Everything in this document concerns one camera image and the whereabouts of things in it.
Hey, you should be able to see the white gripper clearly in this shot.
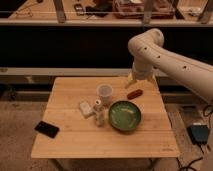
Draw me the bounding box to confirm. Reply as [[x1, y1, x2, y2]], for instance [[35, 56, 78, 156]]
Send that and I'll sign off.
[[125, 64, 156, 89]]

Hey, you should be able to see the small white bottle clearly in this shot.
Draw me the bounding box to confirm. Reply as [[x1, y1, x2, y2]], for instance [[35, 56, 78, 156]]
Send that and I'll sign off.
[[93, 99, 105, 127]]

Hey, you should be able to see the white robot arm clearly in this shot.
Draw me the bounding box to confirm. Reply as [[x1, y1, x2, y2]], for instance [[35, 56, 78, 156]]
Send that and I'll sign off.
[[128, 28, 213, 104]]

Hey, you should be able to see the brown sausage toy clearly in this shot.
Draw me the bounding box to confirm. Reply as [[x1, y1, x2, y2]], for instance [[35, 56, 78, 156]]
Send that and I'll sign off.
[[127, 89, 143, 100]]

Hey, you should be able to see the green bowl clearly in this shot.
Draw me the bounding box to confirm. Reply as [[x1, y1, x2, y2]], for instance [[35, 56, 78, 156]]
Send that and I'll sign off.
[[108, 101, 142, 132]]

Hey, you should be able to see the wooden table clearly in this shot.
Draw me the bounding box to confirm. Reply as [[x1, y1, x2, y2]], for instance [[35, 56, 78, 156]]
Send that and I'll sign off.
[[31, 77, 180, 159]]

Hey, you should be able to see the white rectangular block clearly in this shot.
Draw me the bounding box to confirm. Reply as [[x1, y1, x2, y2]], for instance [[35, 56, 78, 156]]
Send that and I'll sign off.
[[79, 101, 95, 119]]

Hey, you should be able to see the red tray on shelf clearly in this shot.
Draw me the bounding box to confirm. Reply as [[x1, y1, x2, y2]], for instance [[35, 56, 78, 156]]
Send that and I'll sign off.
[[113, 0, 175, 18]]

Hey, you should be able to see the blue foot pedal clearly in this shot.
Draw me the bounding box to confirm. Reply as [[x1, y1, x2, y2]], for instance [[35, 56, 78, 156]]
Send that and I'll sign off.
[[187, 125, 209, 144]]

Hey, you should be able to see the black device on shelf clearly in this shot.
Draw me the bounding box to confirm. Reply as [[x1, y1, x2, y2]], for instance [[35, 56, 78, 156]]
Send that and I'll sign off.
[[73, 3, 85, 16]]

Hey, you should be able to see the black smartphone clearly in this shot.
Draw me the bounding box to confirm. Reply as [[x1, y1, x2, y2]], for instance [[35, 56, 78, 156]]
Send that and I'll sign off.
[[35, 121, 59, 138]]

